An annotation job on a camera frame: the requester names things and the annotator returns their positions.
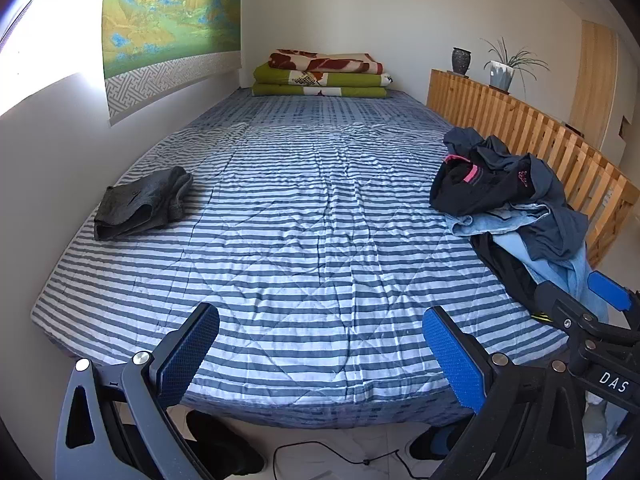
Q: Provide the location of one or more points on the striped blue white bed quilt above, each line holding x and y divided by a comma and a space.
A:
300, 210

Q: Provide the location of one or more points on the light wooden door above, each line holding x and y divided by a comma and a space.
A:
595, 80

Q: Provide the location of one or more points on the person's right hand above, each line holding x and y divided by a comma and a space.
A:
600, 425

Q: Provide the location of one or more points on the dark speckled vase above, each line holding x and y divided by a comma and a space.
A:
461, 60

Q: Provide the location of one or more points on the dark grey folded garment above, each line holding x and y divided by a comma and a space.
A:
140, 200

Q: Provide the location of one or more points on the red floral folded blanket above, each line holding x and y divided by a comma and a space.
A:
325, 62

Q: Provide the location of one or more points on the slate blue jacket pink trim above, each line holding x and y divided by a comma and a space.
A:
530, 190

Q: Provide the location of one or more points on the wooden slatted bed rail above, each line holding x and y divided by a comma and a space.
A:
500, 105

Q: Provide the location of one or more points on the green folded blanket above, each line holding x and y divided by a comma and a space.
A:
275, 76
280, 91

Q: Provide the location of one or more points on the black shoe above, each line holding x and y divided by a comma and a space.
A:
220, 440
432, 447

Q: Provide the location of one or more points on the black garment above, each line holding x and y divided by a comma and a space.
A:
505, 265

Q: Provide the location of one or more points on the landscape wall hanging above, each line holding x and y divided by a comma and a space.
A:
165, 10

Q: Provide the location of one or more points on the light blue jeans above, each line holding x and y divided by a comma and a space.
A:
565, 270

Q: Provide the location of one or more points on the potted plant in white pot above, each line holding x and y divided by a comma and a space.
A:
501, 75

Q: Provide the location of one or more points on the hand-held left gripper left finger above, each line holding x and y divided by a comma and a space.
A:
187, 347

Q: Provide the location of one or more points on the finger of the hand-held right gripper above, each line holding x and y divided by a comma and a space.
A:
552, 300
607, 290

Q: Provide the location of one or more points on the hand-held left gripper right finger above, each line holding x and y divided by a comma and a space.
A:
452, 355

